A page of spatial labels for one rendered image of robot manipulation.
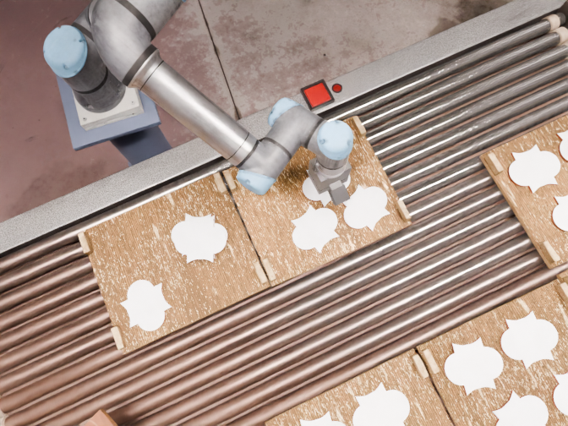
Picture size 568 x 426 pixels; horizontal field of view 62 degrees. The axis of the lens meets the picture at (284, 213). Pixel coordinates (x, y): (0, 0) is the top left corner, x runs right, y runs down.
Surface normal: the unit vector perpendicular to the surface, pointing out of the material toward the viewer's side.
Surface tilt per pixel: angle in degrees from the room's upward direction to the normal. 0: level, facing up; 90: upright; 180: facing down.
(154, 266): 0
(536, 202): 0
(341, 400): 0
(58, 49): 10
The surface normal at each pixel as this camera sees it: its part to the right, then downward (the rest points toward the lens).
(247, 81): -0.02, -0.25
